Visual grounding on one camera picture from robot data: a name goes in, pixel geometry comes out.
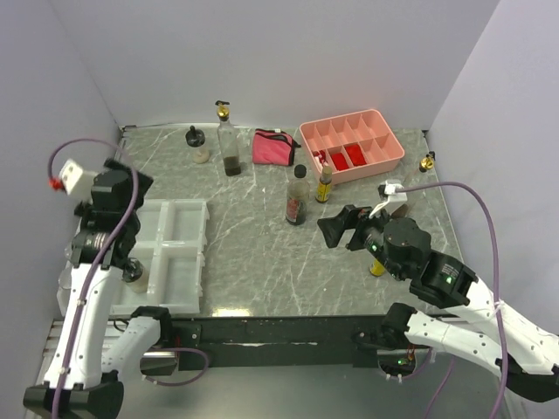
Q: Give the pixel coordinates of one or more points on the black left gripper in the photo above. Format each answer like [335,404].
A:
[144,183]

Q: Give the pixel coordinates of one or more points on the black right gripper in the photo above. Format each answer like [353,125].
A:
[349,217]

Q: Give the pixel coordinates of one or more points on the small yellow label bottle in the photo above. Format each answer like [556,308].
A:
[376,269]

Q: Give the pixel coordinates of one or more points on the round shaker black spout lid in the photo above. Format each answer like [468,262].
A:
[195,139]

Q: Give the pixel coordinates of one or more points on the white plastic divided tray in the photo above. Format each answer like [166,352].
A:
[170,245]

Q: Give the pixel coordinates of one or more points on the shaker jar chrome black lid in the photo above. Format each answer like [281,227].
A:
[135,275]

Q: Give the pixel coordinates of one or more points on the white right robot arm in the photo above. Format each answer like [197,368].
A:
[497,337]

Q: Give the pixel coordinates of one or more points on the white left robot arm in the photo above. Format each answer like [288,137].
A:
[83,381]

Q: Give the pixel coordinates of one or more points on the yellow label sauce bottle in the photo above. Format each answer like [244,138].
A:
[324,185]

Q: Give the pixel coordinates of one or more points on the dark soy sauce bottle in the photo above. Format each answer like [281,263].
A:
[297,196]

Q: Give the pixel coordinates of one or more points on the red cloth middle compartment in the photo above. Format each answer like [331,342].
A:
[339,161]

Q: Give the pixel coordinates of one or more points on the red cloth compartment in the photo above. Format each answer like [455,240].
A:
[339,161]
[355,154]

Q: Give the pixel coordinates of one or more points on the red white striped cloth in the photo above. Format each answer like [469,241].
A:
[320,160]

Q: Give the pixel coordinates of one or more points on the red cloth right compartment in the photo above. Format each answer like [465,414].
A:
[355,154]

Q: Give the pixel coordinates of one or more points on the pink plastic divided box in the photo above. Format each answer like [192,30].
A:
[369,129]

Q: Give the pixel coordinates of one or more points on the tall glass oil bottle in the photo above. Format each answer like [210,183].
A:
[227,140]

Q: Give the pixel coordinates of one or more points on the pink cloth black trim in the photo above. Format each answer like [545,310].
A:
[273,147]

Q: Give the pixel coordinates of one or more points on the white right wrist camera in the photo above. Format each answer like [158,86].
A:
[392,198]

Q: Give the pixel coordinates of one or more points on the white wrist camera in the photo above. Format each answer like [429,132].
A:
[74,180]
[392,198]

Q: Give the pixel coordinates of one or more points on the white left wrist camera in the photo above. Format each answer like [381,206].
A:
[74,180]

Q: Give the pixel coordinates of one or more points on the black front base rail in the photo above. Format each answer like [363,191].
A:
[290,341]

